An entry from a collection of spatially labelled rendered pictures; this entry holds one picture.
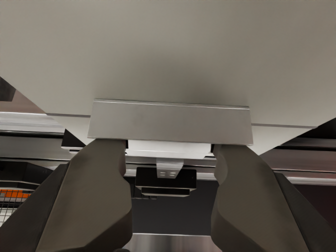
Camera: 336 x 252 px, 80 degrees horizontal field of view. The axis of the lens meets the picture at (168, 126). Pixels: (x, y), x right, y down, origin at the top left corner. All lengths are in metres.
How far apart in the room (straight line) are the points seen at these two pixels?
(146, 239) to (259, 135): 0.15
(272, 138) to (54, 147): 0.45
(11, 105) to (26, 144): 0.30
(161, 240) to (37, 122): 0.19
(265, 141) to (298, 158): 0.38
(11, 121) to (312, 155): 0.58
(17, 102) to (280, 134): 0.25
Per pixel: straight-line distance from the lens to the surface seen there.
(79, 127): 0.17
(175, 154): 0.22
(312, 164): 0.58
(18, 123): 0.30
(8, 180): 0.50
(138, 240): 0.23
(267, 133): 0.17
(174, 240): 0.23
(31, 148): 0.55
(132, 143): 0.19
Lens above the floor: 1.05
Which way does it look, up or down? 21 degrees down
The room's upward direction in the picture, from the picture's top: 178 degrees counter-clockwise
